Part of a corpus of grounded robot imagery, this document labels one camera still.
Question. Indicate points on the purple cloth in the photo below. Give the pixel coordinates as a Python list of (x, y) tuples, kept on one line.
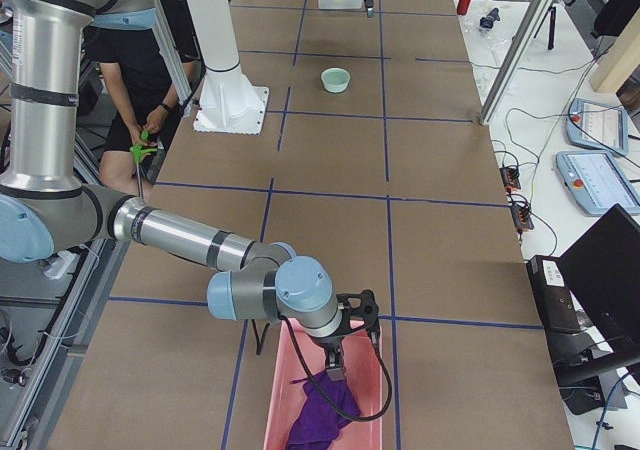
[(318, 424)]

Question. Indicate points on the upper teach pendant tablet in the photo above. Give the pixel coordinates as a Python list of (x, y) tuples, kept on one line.
[(593, 125)]

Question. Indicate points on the green handled tool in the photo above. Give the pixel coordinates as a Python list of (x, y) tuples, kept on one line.
[(139, 151)]

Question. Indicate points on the white pedestal column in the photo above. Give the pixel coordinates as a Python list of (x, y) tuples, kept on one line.
[(228, 101)]

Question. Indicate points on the seated person in black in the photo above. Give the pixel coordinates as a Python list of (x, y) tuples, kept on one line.
[(145, 98)]

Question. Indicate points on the black monitor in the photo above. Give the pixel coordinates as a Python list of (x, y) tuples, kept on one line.
[(601, 269)]

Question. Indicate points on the mint green bowl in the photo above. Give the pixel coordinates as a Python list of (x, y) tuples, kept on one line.
[(335, 79)]

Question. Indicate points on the teach pendant tablet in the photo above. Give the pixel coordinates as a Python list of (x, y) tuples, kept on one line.
[(593, 125), (596, 181)]

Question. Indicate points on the arm camera bracket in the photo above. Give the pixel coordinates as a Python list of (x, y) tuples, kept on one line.
[(359, 311)]

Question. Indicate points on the black desktop box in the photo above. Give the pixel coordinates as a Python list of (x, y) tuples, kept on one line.
[(553, 298)]

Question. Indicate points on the aluminium frame post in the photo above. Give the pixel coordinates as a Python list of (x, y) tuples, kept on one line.
[(532, 18)]

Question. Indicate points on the lower teach pendant tablet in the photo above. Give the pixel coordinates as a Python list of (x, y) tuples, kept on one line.
[(596, 181)]

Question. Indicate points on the folded dark blue umbrella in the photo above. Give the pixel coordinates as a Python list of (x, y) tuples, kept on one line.
[(488, 21)]

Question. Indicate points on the pink plastic bin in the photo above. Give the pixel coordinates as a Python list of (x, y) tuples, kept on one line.
[(362, 393)]

